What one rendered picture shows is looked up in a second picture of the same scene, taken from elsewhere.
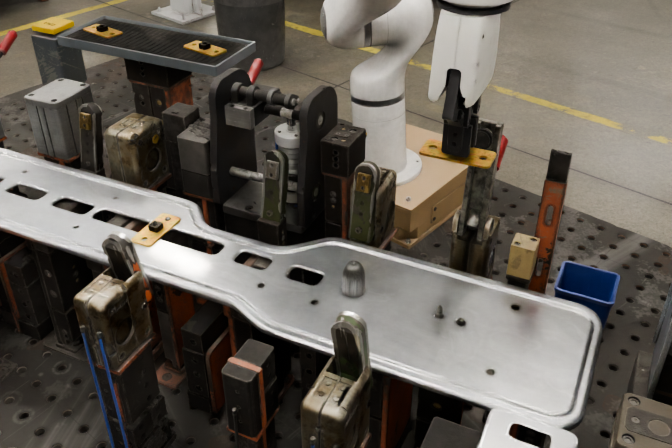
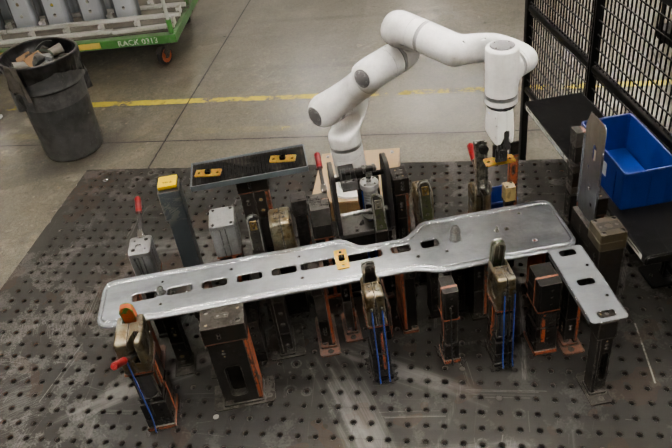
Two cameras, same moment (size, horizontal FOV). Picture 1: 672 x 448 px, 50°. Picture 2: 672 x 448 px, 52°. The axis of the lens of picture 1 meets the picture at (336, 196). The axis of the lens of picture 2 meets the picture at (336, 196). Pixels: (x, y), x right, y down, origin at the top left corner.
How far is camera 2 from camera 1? 1.30 m
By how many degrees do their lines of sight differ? 24
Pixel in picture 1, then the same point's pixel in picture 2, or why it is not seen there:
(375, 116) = (353, 156)
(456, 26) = (505, 116)
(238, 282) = (407, 260)
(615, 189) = (404, 137)
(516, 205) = (423, 172)
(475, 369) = (529, 242)
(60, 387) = (307, 371)
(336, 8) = (327, 107)
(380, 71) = (350, 131)
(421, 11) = not seen: hidden behind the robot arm
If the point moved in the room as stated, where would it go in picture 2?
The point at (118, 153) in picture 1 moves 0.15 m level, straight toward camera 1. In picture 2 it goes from (281, 234) to (320, 250)
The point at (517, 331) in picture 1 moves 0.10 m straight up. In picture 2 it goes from (528, 221) to (530, 194)
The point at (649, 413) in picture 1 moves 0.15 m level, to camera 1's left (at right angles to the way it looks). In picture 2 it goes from (602, 222) to (564, 246)
